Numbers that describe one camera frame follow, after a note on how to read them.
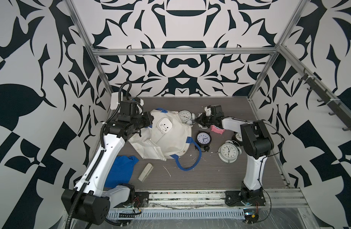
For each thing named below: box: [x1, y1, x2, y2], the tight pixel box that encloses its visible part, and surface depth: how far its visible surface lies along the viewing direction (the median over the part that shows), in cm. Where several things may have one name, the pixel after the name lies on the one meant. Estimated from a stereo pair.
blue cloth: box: [103, 155, 140, 189], surface depth 84 cm
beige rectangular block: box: [137, 163, 154, 183], surface depth 82 cm
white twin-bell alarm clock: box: [178, 109, 197, 126], surface depth 104 cm
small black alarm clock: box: [194, 130, 212, 153], surface depth 96 cm
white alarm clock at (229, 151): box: [216, 139, 243, 165], surface depth 89 cm
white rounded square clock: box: [155, 117, 173, 135], surface depth 98 cm
